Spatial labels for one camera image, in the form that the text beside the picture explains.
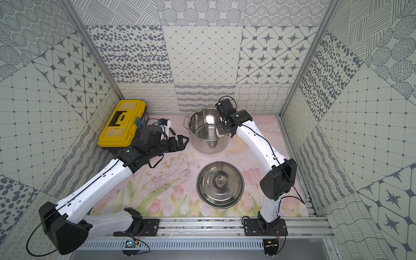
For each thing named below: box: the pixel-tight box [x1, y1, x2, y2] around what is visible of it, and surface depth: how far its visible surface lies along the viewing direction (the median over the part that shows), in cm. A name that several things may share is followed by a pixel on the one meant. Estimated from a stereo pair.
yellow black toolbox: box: [97, 99, 149, 155], surface depth 94 cm
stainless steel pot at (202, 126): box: [183, 107, 230, 155], surface depth 101 cm
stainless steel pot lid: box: [196, 160, 245, 210], surface depth 87 cm
